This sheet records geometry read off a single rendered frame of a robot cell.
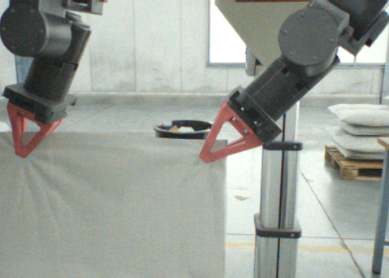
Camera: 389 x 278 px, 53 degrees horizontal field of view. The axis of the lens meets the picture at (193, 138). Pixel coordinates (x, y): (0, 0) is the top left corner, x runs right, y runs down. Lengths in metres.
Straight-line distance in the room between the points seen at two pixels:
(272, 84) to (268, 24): 0.49
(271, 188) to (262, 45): 0.39
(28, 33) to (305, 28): 0.29
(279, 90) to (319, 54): 0.09
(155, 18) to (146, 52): 0.73
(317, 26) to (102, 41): 8.57
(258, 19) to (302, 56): 0.55
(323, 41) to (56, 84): 0.33
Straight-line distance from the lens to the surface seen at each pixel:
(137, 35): 8.73
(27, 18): 0.48
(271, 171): 1.11
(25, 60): 9.33
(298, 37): 0.41
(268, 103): 0.47
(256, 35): 0.97
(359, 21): 0.49
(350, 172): 3.97
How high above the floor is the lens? 1.19
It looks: 13 degrees down
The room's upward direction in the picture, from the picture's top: straight up
